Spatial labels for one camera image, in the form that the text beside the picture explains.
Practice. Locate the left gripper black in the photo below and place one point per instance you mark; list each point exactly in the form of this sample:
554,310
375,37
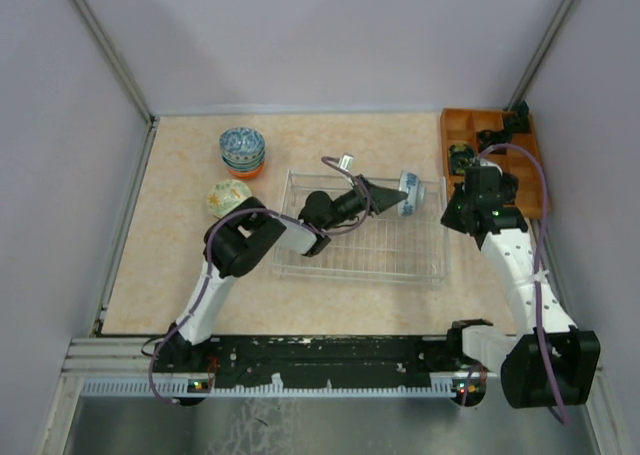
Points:
382,198

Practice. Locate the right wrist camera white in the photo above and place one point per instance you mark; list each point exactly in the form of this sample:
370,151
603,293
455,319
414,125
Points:
488,163

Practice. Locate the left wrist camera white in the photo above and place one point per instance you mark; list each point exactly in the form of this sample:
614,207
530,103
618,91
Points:
345,162

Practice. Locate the top blue stacked bowl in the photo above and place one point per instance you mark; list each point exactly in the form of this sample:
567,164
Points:
241,144

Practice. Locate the white wire dish rack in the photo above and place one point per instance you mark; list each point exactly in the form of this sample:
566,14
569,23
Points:
389,247

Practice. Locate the yellow floral bowl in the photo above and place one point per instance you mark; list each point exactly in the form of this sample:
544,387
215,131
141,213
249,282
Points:
226,195

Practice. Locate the blue white patterned bowl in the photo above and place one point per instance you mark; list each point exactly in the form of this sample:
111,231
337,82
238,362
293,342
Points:
412,186

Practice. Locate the black yellow object in tray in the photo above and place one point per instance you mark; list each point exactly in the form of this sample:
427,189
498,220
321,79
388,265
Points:
461,156

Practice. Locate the black object tray centre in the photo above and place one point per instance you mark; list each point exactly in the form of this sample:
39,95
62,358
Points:
488,138

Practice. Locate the black object tray corner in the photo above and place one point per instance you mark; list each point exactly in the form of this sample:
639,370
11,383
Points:
517,121

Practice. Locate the black round object in tray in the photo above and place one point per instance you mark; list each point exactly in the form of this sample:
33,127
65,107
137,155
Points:
509,185

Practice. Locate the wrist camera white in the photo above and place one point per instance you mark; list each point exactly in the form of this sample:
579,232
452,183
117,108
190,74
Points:
488,163
345,162

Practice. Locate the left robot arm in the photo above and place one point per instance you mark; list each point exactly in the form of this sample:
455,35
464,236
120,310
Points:
238,242

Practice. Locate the orange bottom stacked bowl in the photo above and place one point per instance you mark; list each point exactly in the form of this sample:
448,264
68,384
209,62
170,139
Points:
247,175

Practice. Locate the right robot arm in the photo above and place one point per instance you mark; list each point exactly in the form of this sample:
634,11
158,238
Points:
549,361

